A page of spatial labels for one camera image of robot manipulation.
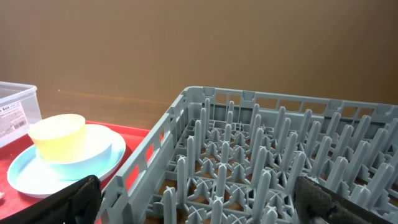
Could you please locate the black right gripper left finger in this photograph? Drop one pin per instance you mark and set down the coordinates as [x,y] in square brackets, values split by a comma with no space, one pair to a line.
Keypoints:
[78,203]

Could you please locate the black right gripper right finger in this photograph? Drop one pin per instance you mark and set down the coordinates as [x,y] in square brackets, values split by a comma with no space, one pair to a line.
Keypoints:
[312,200]

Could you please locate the grey dishwasher rack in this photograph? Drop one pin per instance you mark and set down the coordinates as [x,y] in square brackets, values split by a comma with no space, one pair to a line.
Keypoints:
[231,156]

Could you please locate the light blue plate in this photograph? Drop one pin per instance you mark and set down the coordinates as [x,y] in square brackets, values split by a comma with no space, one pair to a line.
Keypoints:
[29,175]

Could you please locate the light blue bowl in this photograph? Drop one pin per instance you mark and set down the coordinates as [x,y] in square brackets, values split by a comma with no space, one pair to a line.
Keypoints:
[75,161]

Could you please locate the yellow plastic cup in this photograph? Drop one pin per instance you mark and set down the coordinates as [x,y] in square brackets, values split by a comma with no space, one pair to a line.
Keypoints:
[59,138]

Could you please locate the red plastic tray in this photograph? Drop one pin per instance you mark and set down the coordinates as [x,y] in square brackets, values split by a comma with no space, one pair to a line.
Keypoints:
[15,201]

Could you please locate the clear plastic bin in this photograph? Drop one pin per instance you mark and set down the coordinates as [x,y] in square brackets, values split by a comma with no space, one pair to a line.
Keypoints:
[19,109]

